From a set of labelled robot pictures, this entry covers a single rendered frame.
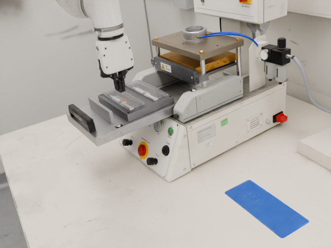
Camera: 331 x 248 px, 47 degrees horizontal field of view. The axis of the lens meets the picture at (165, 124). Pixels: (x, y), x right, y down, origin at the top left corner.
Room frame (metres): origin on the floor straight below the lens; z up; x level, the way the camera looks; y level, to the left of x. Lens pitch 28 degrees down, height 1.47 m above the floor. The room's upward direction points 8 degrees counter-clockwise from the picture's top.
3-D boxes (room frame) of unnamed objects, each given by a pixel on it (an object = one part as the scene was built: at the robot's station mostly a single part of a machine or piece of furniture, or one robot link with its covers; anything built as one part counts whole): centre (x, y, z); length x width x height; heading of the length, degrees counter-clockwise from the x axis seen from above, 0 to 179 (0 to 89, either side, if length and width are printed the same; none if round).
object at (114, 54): (1.08, 0.12, 1.15); 0.10 x 0.08 x 0.11; 121
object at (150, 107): (1.10, 0.09, 0.98); 0.20 x 0.17 x 0.03; 31
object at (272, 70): (1.11, -0.36, 1.05); 0.15 x 0.05 x 0.15; 31
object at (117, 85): (1.07, 0.14, 1.06); 0.03 x 0.03 x 0.07; 31
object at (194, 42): (1.23, -0.17, 1.08); 0.31 x 0.24 x 0.13; 31
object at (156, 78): (1.32, -0.01, 0.97); 0.25 x 0.05 x 0.07; 121
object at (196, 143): (1.22, -0.14, 0.84); 0.53 x 0.37 x 0.17; 121
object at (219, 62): (1.23, -0.14, 1.07); 0.22 x 0.17 x 0.10; 31
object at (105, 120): (1.08, 0.13, 0.97); 0.30 x 0.22 x 0.08; 121
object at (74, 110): (1.01, 0.24, 0.99); 0.15 x 0.02 x 0.04; 31
